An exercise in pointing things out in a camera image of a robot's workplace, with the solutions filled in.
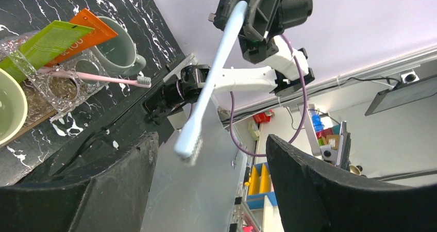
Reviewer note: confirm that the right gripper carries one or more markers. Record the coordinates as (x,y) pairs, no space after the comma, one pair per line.
(264,20)

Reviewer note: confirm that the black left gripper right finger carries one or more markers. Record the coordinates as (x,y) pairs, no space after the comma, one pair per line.
(313,195)

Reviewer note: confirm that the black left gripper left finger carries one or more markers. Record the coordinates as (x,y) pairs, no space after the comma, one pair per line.
(105,189)

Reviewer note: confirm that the oval wooden tray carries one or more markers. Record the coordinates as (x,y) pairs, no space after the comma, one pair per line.
(30,124)

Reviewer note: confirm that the clear plastic holder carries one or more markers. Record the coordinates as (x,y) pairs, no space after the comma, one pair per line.
(59,90)

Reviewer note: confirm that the light green ceramic mug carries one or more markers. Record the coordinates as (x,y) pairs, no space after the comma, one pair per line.
(14,107)

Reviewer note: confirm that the grey ceramic mug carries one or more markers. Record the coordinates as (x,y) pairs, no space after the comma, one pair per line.
(118,56)

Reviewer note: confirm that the orange toothpaste tube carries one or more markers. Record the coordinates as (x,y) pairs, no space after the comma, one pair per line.
(101,33)

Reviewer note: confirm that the green toothpaste tube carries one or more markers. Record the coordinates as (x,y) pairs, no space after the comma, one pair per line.
(32,50)

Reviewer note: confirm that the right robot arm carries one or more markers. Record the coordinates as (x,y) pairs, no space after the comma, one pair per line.
(280,74)

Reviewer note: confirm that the aluminium frame rail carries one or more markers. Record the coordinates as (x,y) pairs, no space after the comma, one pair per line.
(385,70)

